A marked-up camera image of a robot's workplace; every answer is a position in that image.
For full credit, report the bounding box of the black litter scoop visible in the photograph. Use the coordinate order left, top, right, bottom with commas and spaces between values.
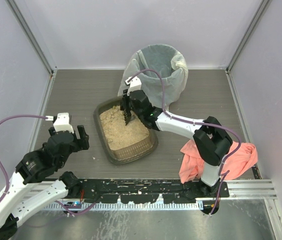
120, 89, 132, 125

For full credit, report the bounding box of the bin with white bag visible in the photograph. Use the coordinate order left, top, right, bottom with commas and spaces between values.
118, 44, 188, 110

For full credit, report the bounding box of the white slotted cable duct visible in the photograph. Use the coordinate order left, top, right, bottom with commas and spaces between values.
43, 201, 204, 211

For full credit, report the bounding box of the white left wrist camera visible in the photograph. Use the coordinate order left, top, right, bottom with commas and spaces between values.
45, 112, 74, 134

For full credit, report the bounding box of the right aluminium frame post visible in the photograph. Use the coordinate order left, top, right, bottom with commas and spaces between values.
227, 0, 274, 72

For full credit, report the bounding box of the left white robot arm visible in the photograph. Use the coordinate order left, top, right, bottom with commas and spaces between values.
0, 125, 89, 240

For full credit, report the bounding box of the aluminium frame post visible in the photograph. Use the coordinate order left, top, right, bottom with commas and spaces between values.
5, 0, 57, 75
227, 0, 274, 72

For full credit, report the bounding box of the grey plastic litter box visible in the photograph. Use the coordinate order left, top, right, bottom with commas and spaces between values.
93, 96, 158, 165

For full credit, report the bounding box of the left aluminium frame post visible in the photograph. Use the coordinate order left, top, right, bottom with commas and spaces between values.
5, 0, 57, 75

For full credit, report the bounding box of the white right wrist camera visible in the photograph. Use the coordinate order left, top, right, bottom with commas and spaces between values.
124, 76, 142, 96

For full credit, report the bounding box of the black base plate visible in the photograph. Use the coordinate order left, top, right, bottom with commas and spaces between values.
52, 177, 230, 204

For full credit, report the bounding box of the beige cat litter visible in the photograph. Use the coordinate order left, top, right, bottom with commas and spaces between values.
99, 105, 149, 151

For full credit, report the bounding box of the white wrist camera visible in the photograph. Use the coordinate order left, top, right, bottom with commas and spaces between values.
124, 76, 142, 96
45, 112, 74, 134

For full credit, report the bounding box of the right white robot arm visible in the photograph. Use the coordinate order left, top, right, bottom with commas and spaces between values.
121, 90, 233, 197

